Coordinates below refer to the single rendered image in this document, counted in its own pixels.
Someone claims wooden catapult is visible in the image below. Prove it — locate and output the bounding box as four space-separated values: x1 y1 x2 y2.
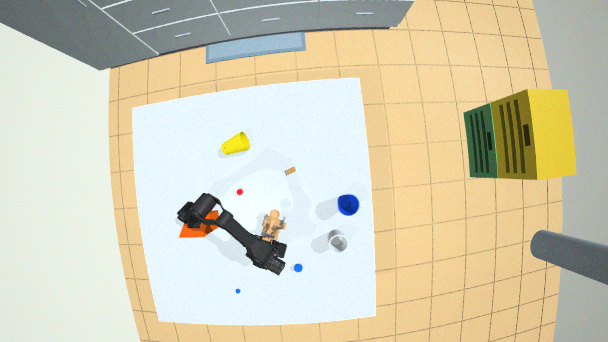
261 209 286 244

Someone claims white cup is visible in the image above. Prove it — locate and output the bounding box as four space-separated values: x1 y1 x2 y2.
327 230 348 253

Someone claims blue cup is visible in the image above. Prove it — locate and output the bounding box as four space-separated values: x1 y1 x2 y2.
338 195 360 216

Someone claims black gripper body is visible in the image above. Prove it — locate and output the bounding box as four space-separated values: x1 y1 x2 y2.
272 243 288 259

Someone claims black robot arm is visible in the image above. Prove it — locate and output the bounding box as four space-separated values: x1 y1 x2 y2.
177 193 286 276

